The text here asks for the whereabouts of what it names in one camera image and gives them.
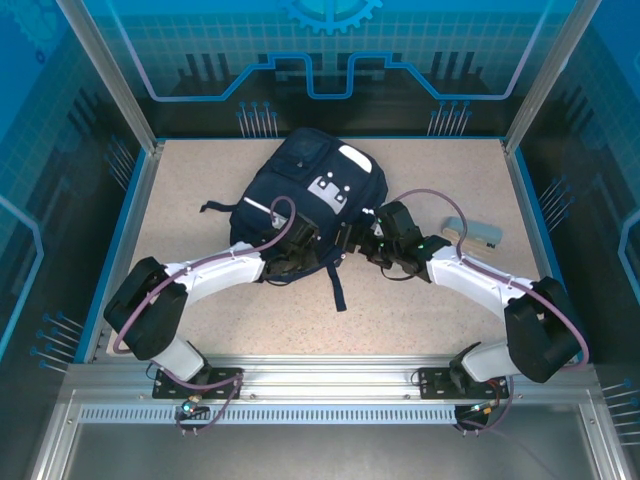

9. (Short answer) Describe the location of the navy blue backpack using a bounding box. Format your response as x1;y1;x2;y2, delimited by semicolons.
201;127;390;314

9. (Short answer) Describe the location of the grey blue stapler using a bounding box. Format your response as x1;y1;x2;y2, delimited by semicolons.
442;216;503;254

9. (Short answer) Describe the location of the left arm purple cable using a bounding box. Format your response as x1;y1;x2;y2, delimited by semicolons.
114;196;296;436

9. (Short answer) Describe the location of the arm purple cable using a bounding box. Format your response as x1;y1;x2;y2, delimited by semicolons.
377;187;590;437
114;196;296;436

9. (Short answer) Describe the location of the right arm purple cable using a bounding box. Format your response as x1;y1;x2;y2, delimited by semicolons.
377;187;590;437

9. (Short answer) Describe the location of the aluminium cross rail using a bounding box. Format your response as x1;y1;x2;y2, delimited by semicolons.
64;353;599;404

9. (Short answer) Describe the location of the aluminium side rail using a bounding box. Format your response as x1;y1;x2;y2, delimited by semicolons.
501;139;591;364
82;142;166;364

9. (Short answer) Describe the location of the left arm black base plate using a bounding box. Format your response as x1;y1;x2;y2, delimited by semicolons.
152;367;246;400

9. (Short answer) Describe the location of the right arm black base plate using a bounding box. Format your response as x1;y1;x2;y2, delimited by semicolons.
417;366;511;400

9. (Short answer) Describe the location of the slotted aluminium cable duct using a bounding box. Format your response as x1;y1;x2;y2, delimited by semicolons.
78;404;459;426

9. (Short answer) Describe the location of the aluminium frame post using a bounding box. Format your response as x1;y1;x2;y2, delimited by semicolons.
54;0;166;156
502;0;601;156

